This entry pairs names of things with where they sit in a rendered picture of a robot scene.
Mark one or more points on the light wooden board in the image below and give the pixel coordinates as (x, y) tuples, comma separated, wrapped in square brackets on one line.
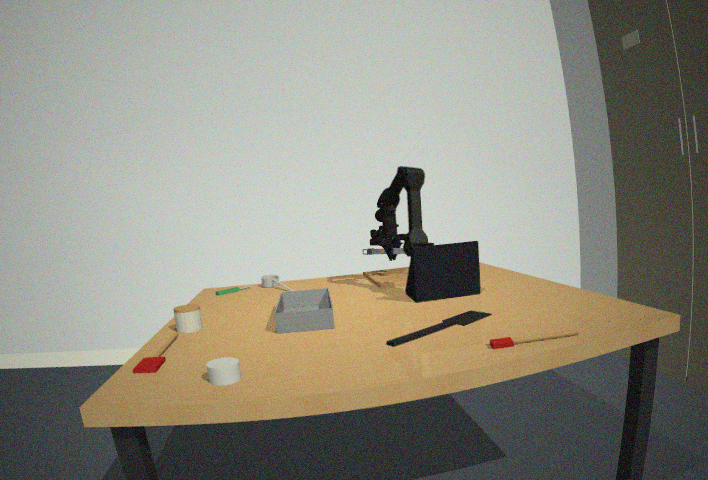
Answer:
[(388, 278)]

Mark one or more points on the grey short cylinder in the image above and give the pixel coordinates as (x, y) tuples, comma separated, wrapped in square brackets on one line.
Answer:
[(223, 371)]

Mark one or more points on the white cylindrical jar with wooden lid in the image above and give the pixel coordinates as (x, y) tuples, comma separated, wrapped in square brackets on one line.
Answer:
[(188, 318)]

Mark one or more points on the grey roasting tin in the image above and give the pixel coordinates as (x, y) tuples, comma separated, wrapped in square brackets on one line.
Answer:
[(304, 310)]

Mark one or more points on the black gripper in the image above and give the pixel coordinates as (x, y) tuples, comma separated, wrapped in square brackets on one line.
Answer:
[(389, 240)]

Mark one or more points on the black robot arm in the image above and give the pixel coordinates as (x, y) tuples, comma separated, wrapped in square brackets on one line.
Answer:
[(412, 180)]

